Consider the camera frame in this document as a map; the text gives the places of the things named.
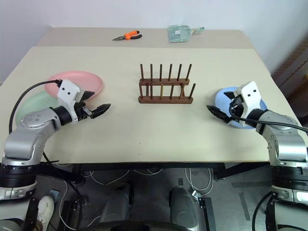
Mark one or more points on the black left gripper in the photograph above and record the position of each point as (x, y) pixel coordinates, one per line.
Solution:
(81, 113)

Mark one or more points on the white shoe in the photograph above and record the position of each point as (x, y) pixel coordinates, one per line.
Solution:
(45, 209)

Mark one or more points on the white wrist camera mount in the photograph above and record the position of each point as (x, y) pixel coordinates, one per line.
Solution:
(67, 91)
(250, 93)

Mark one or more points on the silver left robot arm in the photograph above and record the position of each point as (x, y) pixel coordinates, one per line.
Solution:
(24, 139)

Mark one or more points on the brown wooden cabinet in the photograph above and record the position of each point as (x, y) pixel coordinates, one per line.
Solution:
(296, 72)

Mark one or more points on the green plate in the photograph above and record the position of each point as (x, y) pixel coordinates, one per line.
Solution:
(36, 101)

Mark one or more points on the green clear plastic bag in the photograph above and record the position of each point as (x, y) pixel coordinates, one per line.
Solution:
(179, 33)

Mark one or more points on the red plate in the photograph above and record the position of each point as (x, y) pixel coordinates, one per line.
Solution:
(79, 78)

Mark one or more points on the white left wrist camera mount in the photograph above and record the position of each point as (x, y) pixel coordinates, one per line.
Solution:
(67, 91)

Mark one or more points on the wooden dish rack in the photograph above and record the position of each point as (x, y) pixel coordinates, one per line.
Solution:
(166, 100)

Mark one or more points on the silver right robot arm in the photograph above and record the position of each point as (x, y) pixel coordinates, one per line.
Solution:
(286, 142)

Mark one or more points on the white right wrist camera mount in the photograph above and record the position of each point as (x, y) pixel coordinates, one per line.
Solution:
(250, 93)

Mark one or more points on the blue plate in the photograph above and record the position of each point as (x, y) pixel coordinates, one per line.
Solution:
(222, 101)

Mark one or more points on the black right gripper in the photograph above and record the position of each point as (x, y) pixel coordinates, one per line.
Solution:
(237, 108)

